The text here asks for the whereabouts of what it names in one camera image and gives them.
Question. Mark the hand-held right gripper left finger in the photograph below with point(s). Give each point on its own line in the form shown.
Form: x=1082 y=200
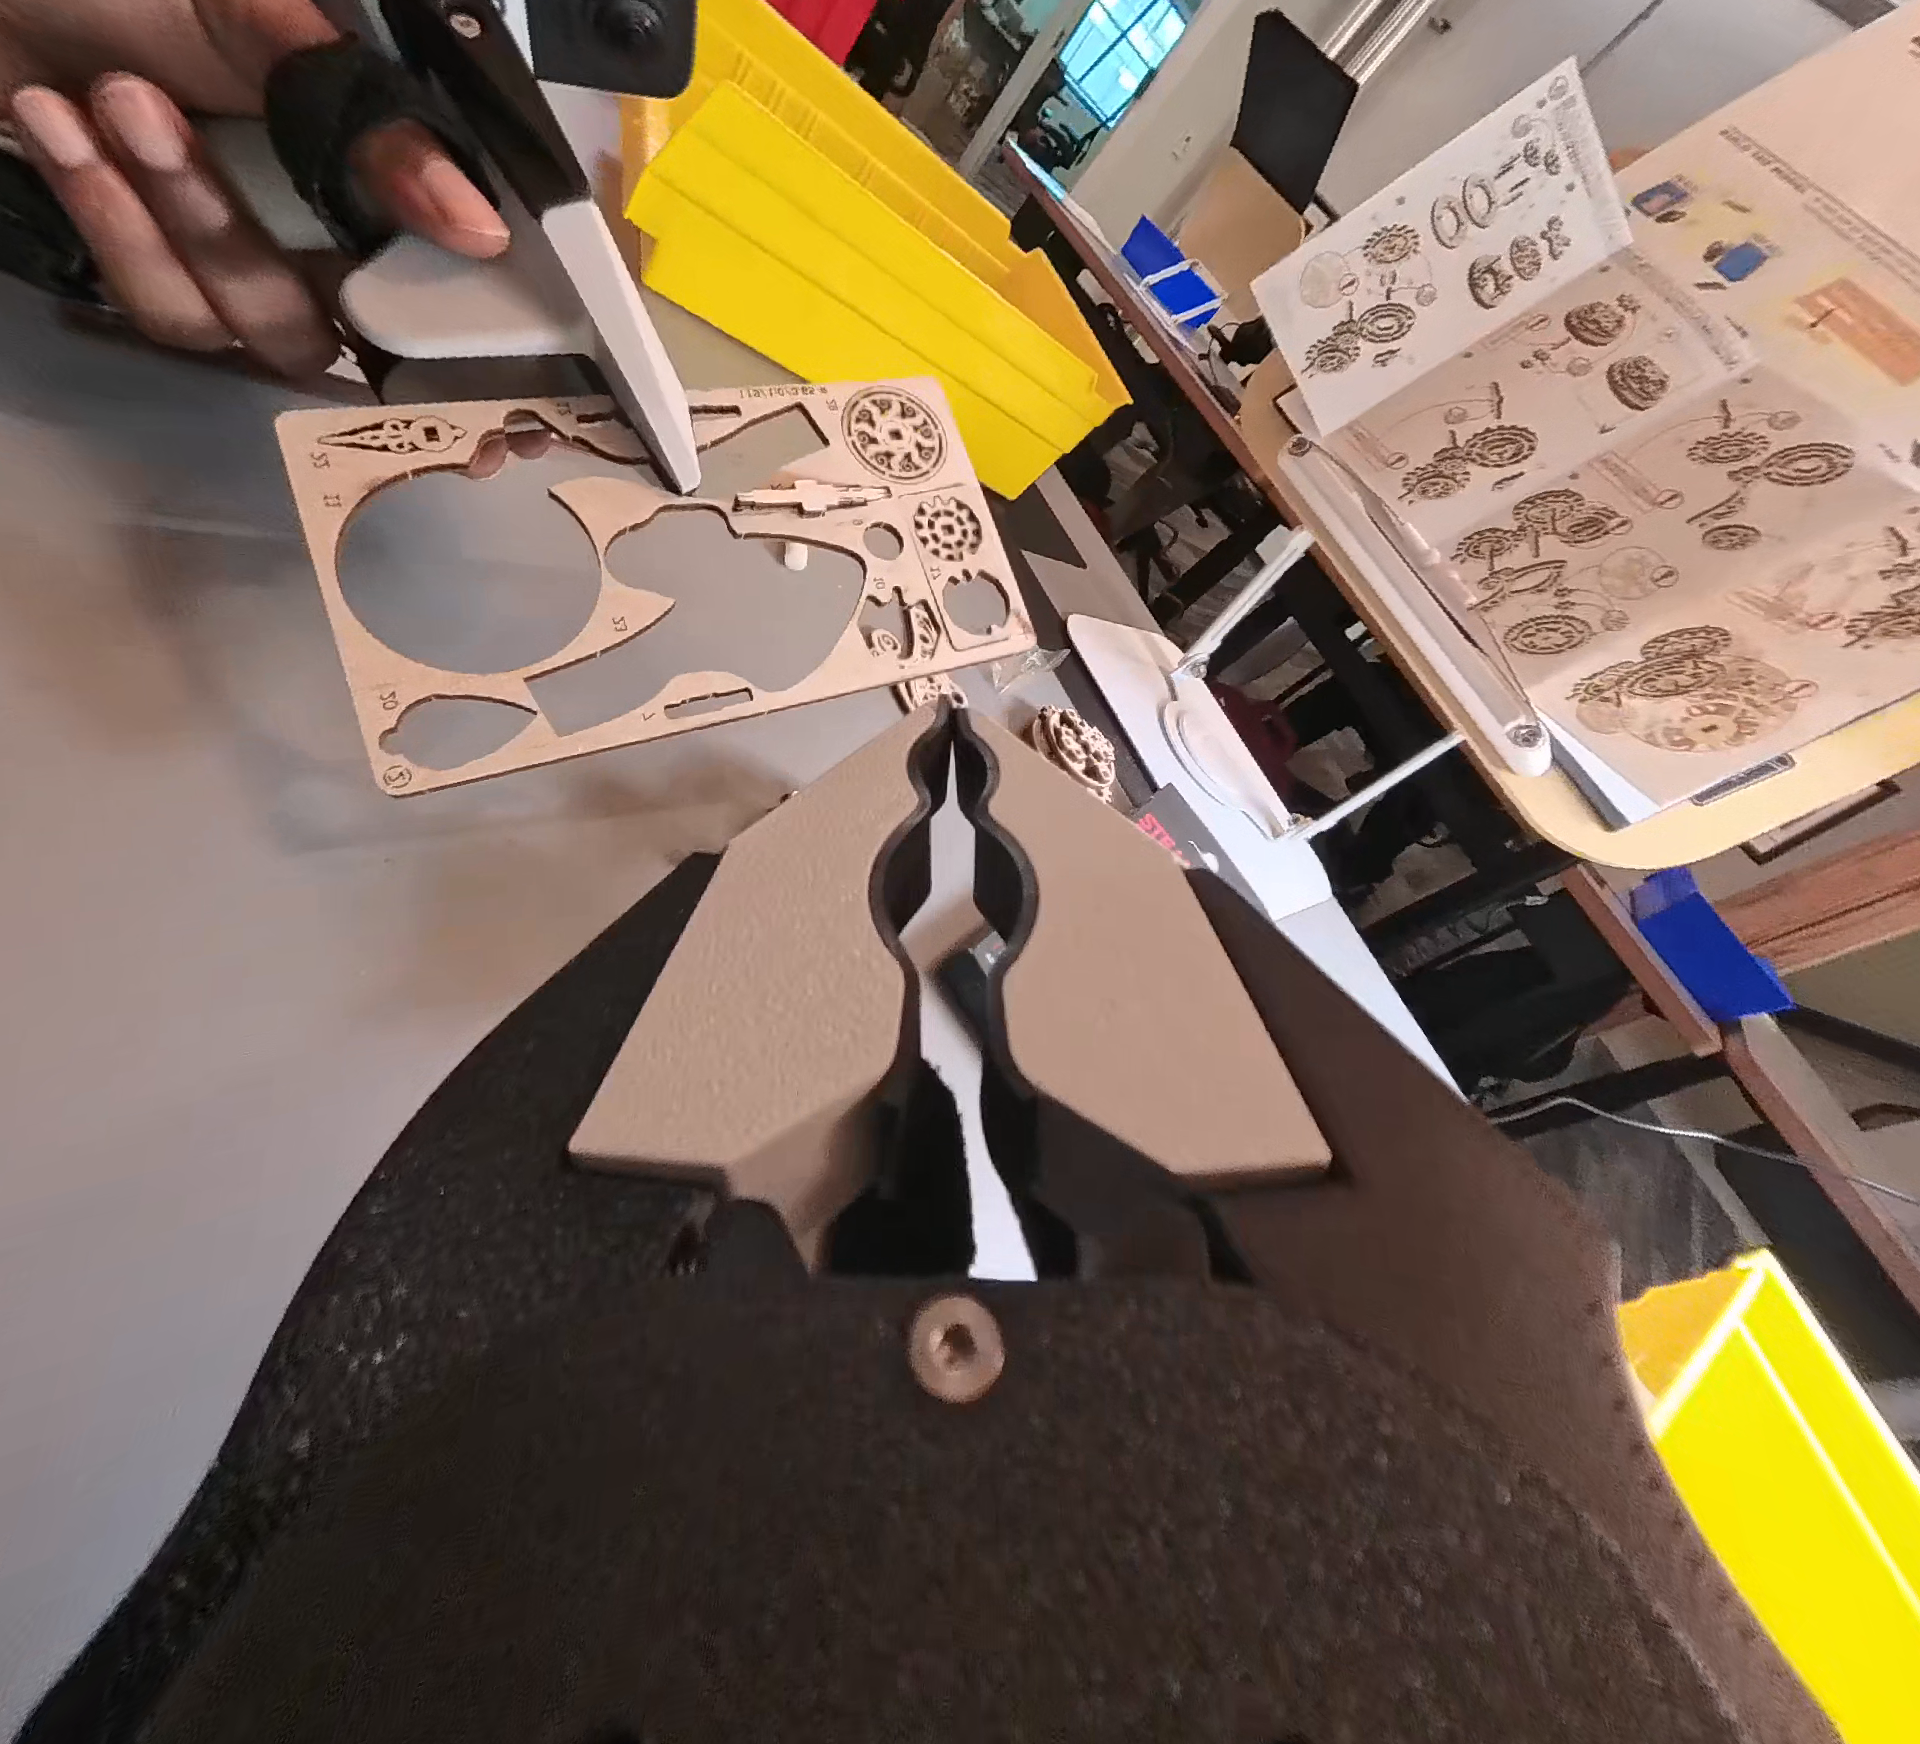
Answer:
x=749 y=1024

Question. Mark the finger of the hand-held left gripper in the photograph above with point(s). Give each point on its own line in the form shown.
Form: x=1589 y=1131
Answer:
x=623 y=335

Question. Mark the white book stand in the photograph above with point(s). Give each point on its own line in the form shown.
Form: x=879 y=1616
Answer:
x=1117 y=663

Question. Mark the ornate wooden bracket piece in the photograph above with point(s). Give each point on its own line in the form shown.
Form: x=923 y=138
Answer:
x=900 y=627

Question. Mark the tan chair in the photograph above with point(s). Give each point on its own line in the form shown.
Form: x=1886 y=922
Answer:
x=1238 y=238

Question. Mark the small wooden axle pin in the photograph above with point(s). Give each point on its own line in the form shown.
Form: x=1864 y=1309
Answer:
x=811 y=496

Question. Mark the large folded instruction sheet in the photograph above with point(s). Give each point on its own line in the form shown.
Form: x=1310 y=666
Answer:
x=1726 y=498

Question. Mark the clear plastic bag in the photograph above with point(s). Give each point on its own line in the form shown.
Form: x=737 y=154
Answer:
x=1021 y=663

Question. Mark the small round wooden gear stack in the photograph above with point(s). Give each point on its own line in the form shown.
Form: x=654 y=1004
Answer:
x=1074 y=747

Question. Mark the wooden puzzle sheet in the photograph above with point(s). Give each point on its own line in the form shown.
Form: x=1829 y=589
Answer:
x=631 y=538

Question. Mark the black flat panel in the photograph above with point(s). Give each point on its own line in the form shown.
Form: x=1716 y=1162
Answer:
x=1290 y=110

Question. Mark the person's left hand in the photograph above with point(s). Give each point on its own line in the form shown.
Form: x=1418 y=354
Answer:
x=121 y=4

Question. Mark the wooden side table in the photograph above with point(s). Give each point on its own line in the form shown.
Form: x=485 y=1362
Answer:
x=1800 y=904

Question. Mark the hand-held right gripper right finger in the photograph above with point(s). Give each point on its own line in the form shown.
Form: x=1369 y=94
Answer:
x=1169 y=1024

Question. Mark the small blue bin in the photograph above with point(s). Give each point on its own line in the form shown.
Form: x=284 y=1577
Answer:
x=1710 y=940
x=1169 y=274

